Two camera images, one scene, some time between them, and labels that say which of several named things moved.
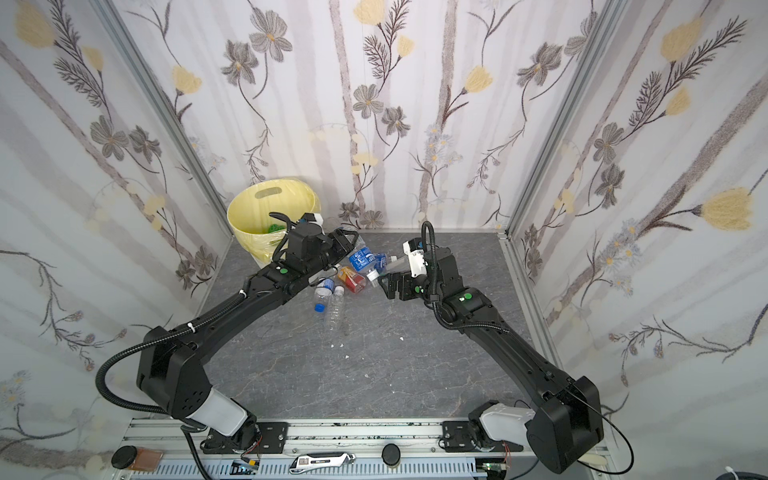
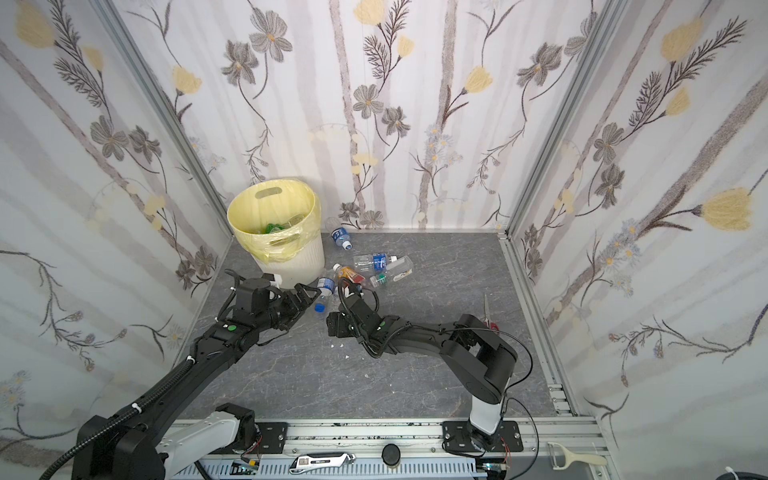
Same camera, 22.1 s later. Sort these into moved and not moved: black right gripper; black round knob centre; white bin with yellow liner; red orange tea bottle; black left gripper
Moved: black right gripper; black left gripper
Not moved: black round knob centre; red orange tea bottle; white bin with yellow liner
